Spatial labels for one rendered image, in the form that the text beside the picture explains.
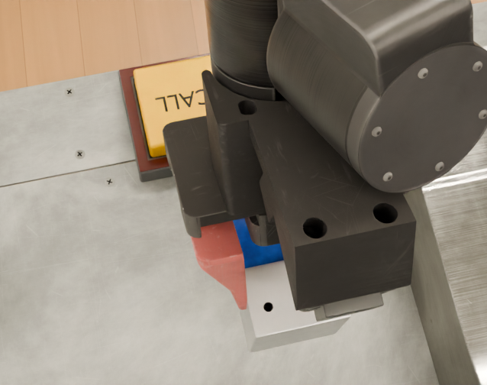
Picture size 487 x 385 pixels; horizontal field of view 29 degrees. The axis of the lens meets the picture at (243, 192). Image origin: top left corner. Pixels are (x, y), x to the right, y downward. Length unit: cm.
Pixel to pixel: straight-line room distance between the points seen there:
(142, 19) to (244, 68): 36
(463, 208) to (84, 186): 26
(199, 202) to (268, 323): 10
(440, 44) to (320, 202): 7
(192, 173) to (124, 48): 31
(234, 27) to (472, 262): 28
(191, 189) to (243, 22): 9
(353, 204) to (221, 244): 11
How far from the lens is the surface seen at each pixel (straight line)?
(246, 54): 37
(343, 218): 33
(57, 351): 65
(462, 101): 32
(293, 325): 48
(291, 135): 36
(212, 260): 42
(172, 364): 64
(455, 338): 60
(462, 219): 59
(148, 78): 66
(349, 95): 30
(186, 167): 43
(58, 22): 73
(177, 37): 72
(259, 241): 42
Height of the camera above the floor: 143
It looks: 71 degrees down
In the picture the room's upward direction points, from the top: 8 degrees clockwise
